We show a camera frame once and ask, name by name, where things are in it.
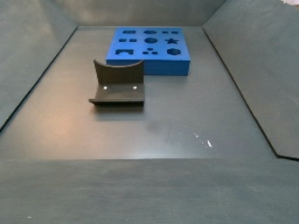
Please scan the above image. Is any blue shape sorter block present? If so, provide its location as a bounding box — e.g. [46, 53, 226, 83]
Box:
[105, 27, 190, 76]

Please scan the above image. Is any black curved holder stand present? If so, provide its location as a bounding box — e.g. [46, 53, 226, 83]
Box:
[88, 60, 145, 105]

